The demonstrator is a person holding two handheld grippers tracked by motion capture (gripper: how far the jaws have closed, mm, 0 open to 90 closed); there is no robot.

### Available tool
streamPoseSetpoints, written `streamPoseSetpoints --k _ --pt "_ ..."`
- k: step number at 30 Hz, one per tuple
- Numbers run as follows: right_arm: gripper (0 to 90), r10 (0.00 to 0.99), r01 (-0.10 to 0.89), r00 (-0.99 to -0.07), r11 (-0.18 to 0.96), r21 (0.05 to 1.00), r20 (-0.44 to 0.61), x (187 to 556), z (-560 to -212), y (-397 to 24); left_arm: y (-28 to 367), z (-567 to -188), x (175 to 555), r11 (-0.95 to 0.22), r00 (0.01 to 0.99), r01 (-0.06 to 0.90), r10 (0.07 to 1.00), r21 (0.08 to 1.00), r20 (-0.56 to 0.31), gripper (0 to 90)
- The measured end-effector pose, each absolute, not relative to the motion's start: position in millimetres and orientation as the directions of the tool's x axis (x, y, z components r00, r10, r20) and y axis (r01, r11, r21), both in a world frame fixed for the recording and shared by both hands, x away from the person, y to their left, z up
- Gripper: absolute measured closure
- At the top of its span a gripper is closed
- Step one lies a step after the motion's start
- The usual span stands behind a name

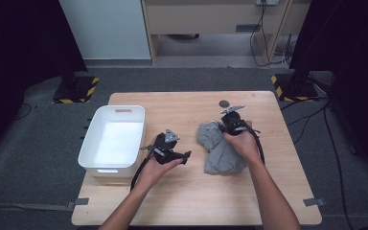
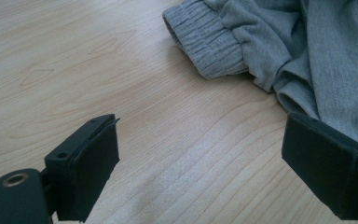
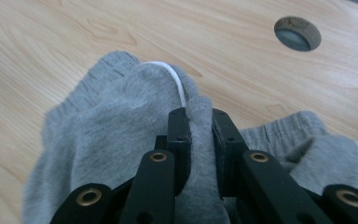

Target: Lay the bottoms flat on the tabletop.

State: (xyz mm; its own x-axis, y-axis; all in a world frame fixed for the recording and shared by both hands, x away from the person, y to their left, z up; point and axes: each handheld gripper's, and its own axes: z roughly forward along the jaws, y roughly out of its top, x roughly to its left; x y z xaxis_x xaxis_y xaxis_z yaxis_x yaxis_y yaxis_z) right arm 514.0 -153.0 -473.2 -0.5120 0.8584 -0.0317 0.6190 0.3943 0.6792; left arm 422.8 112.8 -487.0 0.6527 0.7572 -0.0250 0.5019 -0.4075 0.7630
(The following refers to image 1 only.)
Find short black floor cable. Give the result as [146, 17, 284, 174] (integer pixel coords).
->
[11, 103, 34, 122]

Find black stand base striped edge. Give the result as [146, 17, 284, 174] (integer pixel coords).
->
[270, 72, 320, 104]
[52, 75, 101, 104]

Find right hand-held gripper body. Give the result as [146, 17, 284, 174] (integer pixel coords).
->
[219, 104, 254, 137]

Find long black floor cable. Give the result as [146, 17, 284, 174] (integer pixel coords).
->
[281, 95, 356, 230]

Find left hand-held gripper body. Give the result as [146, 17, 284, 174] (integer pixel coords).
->
[147, 127, 184, 166]

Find black hanging cable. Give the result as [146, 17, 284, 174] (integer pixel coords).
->
[248, 0, 290, 68]

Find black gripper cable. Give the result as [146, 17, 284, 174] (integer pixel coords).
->
[236, 118, 266, 166]
[129, 145, 157, 192]

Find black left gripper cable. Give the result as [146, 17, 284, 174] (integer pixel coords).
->
[129, 145, 157, 192]

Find white power strip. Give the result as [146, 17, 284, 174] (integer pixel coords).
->
[255, 0, 280, 7]

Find grey tape strip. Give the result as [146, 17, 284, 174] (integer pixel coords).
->
[302, 197, 327, 208]
[65, 197, 91, 211]

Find person's left hand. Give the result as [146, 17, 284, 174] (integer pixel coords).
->
[135, 155, 185, 194]

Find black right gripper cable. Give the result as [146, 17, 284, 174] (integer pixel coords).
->
[236, 118, 266, 166]

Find white cabinet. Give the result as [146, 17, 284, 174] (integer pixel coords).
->
[58, 0, 152, 61]

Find person's right hand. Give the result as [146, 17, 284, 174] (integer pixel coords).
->
[223, 120, 264, 165]

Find white plastic basket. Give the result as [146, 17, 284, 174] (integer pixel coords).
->
[78, 104, 147, 178]

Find grey pants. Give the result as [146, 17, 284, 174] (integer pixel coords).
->
[196, 120, 248, 175]

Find black curtain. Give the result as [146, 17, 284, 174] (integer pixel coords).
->
[0, 0, 89, 164]
[288, 0, 368, 180]

